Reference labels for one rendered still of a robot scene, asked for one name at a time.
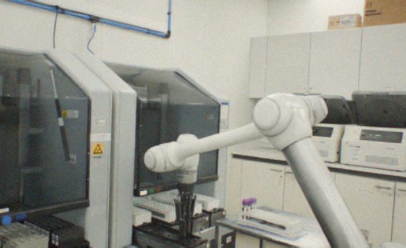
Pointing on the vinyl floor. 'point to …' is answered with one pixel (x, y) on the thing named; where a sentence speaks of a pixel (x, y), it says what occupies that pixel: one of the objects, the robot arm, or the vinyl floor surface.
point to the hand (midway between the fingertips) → (184, 226)
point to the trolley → (308, 235)
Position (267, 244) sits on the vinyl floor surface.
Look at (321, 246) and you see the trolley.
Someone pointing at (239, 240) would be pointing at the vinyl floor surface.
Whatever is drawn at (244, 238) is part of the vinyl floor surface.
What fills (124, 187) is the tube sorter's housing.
